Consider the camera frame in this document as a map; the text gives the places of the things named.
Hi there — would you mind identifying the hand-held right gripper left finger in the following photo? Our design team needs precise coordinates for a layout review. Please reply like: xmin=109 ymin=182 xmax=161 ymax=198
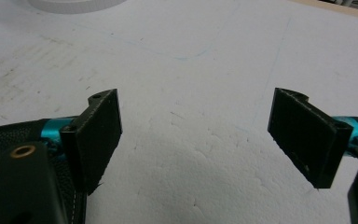
xmin=40 ymin=88 xmax=123 ymax=196

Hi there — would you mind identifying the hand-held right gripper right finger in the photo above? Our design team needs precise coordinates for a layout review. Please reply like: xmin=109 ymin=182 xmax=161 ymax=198
xmin=267 ymin=87 xmax=358 ymax=189

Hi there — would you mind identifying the white round container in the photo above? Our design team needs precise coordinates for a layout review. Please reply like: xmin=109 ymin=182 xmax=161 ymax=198
xmin=27 ymin=0 xmax=127 ymax=15

